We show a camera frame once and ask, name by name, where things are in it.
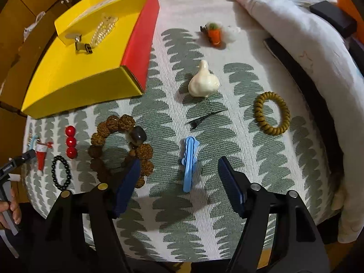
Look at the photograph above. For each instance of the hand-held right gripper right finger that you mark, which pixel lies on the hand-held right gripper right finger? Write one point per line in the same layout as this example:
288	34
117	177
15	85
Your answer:
231	189

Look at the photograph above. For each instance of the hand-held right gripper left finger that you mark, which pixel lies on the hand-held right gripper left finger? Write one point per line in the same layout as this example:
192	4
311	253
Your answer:
126	189

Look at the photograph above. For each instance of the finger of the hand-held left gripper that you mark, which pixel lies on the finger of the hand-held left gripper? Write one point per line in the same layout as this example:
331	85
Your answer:
27	155

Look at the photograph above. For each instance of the yellow cardboard box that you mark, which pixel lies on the yellow cardboard box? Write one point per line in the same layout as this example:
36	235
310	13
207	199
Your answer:
85	76

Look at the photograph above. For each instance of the person's left hand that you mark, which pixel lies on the person's left hand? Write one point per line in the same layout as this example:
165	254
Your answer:
14	209

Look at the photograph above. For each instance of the red white cone ornament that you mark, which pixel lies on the red white cone ornament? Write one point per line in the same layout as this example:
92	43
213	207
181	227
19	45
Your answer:
42	155

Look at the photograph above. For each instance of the blue plastic hair clip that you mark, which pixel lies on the blue plastic hair clip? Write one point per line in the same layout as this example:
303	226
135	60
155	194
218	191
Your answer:
189	162

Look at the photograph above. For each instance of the leaf patterned bed sheet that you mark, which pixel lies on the leaf patterned bed sheet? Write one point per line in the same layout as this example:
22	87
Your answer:
176	221

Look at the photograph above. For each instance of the black hair clip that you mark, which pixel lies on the black hair clip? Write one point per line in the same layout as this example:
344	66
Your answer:
196	122

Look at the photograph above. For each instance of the wooden wardrobe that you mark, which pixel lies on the wooden wardrobe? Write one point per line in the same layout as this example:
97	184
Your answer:
17	48

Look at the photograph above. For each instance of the white garlic-shaped ornament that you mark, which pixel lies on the white garlic-shaped ornament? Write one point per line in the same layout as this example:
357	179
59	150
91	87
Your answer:
203	84

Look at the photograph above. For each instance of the dark cloth strip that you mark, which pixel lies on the dark cloth strip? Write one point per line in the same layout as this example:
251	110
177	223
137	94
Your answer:
312	96

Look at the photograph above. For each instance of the striped hair clip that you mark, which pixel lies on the striped hair clip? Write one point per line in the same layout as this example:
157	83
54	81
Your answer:
89	49

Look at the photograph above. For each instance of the white plastic bag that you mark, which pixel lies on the white plastic bag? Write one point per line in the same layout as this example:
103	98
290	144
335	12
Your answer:
34	24

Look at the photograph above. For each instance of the orange felt carrot toy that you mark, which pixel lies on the orange felt carrot toy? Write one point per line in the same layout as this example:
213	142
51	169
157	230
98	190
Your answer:
214	34

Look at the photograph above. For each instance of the white fluffy pompom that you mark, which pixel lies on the white fluffy pompom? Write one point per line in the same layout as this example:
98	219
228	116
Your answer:
231	32

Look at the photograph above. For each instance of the pale printed duvet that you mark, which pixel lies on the pale printed duvet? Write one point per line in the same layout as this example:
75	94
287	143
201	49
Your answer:
298	34

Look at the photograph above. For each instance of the black box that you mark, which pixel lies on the black box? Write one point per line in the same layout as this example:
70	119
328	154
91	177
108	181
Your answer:
332	17

